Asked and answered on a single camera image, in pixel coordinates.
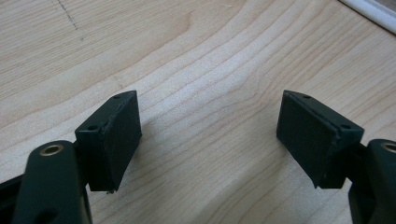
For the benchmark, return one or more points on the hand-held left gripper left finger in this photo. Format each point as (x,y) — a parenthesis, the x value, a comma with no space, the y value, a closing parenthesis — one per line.
(109,143)

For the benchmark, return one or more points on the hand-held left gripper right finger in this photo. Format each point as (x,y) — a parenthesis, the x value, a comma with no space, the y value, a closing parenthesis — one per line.
(314,140)

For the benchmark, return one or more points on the clear plastic bag white trim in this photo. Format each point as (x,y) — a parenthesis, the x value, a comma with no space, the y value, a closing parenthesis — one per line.
(372,11)

